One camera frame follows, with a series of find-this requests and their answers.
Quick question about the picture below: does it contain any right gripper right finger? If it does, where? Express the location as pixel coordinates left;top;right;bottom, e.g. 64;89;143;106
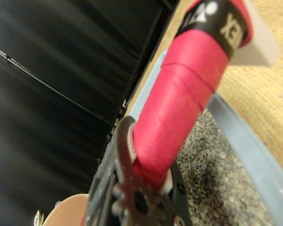
160;161;193;226

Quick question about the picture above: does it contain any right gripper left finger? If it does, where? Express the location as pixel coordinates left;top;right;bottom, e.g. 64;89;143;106
112;115;156;226

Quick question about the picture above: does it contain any white scoop with red handle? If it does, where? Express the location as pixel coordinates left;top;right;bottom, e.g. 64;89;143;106
131;0;281;192

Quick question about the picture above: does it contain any blue litter tray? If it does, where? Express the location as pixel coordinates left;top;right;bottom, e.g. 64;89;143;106
129;49;283;226

